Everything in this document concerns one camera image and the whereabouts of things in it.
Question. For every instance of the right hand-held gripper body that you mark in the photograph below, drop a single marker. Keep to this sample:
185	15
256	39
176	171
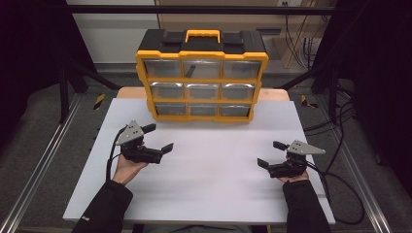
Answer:
288	169

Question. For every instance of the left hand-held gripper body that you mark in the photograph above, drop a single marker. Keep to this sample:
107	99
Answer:
141	154

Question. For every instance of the clear organizer drawer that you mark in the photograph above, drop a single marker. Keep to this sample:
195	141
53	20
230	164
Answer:
207	68

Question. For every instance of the yellow black storage organizer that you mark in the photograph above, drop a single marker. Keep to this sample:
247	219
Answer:
202	45

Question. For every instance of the person's right hand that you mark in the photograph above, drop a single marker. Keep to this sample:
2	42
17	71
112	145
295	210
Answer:
294	179

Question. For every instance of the person's left hand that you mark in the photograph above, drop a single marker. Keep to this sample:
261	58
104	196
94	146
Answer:
128	171

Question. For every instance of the wooden table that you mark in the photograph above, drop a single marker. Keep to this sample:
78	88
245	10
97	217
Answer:
129	93

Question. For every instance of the grid of clear drawers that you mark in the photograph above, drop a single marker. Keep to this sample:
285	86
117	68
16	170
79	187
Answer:
162	68

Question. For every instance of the white foam board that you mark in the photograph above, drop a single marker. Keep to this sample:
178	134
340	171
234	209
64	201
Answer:
210	200

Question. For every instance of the black metal stand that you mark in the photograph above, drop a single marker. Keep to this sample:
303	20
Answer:
63	97
333	93

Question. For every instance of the black curtain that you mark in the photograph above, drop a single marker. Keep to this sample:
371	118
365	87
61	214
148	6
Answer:
29	64
382	81

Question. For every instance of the black horizontal bar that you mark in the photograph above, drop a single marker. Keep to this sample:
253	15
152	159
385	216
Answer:
194	9

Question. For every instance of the light wooden cabinet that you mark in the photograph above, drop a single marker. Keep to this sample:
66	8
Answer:
226	22

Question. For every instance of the aluminium floor rail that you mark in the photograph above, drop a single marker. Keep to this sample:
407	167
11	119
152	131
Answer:
366	194
42	168

